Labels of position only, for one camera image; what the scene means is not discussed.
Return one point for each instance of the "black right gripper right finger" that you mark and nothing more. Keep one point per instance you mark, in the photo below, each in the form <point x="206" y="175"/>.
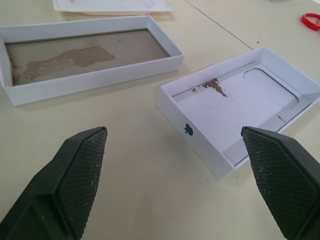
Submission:
<point x="282" y="175"/>

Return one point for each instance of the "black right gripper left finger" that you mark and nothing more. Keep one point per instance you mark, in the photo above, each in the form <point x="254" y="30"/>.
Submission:
<point x="75" y="175"/>

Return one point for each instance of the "white box with torn bottom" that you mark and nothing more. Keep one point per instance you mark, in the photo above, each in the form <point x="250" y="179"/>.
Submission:
<point x="75" y="57"/>

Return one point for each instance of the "white box with apple logo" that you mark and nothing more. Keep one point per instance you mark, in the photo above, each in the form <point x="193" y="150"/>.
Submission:
<point x="212" y="105"/>

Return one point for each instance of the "white moulded tray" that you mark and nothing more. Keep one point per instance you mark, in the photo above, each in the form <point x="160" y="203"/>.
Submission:
<point x="160" y="6"/>

